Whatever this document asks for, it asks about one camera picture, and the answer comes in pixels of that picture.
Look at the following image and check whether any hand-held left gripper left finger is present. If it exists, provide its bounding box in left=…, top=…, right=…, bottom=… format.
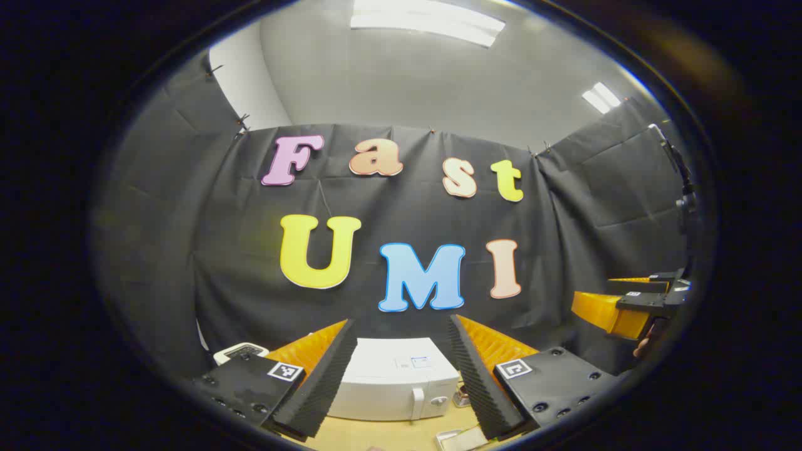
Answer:
left=188, top=318, right=359, bottom=443

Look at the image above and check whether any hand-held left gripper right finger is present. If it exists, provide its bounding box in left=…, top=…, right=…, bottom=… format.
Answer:
left=447, top=314, right=622, bottom=442

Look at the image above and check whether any white microwave oven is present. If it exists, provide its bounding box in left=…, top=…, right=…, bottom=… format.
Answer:
left=326, top=337, right=461, bottom=422

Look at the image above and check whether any white rectangular tray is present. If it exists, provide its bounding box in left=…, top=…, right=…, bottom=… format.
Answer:
left=434, top=428, right=491, bottom=451

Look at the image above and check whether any white toaster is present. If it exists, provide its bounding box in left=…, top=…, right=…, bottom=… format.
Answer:
left=213, top=342, right=270, bottom=366

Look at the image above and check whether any small ceiling light panel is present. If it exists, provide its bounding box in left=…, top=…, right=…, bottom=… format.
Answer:
left=581, top=82, right=622, bottom=115

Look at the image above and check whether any black backdrop cloth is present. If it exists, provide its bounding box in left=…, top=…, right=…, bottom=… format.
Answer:
left=91, top=50, right=696, bottom=383

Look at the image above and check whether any long ceiling light panel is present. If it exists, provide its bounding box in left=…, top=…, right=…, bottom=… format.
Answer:
left=350, top=0, right=506, bottom=48

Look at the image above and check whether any black cable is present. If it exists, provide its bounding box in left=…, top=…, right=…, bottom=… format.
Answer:
left=648, top=123, right=692, bottom=196

